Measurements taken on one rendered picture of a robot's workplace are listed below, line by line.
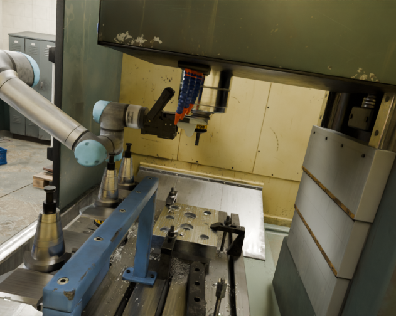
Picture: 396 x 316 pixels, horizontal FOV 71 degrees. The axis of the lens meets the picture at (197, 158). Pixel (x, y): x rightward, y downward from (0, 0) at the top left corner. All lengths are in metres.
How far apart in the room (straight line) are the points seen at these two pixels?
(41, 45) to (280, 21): 5.34
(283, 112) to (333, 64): 1.36
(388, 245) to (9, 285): 0.70
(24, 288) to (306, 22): 0.61
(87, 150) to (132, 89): 1.22
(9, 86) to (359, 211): 0.96
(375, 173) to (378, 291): 0.26
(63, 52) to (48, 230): 1.04
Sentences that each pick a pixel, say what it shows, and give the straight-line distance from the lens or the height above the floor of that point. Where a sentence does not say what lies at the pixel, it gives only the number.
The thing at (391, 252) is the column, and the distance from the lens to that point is 0.75.
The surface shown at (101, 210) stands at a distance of 0.62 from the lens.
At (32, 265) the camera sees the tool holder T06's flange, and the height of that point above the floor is 1.22.
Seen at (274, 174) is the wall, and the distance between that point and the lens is 2.01.
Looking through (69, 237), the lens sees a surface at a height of 1.22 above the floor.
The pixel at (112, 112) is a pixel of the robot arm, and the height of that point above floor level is 1.37.
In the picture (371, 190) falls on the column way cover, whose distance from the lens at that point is 0.78.
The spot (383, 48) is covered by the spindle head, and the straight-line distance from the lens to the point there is 0.64.
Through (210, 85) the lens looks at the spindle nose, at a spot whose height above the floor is 1.50.
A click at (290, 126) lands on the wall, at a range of 1.96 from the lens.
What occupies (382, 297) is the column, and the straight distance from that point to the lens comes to 0.79.
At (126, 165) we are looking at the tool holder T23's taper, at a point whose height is 1.27.
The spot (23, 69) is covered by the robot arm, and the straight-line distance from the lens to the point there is 1.07.
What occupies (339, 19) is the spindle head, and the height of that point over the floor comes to 1.65.
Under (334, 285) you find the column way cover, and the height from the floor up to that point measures 1.04.
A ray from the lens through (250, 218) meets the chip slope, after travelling 1.83.
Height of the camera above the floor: 1.49
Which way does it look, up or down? 14 degrees down
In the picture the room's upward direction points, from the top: 9 degrees clockwise
